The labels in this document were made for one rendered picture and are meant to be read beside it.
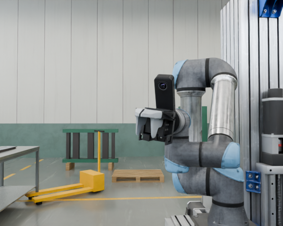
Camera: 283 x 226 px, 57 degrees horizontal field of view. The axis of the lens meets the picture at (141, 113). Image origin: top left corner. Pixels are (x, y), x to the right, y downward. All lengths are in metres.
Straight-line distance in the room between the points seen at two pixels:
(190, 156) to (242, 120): 0.51
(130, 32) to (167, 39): 1.46
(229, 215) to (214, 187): 0.11
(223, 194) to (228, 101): 0.35
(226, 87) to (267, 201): 0.53
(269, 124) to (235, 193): 0.34
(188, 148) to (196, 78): 0.34
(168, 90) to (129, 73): 9.75
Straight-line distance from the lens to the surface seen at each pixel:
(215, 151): 0.77
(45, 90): 10.68
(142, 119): 0.58
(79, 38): 10.81
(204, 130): 10.08
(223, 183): 1.03
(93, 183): 5.32
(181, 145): 0.78
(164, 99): 0.65
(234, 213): 1.06
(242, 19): 1.31
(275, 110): 1.20
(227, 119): 0.85
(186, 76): 1.03
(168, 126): 0.64
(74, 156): 7.96
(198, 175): 1.04
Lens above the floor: 1.44
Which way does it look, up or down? 1 degrees up
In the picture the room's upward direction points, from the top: straight up
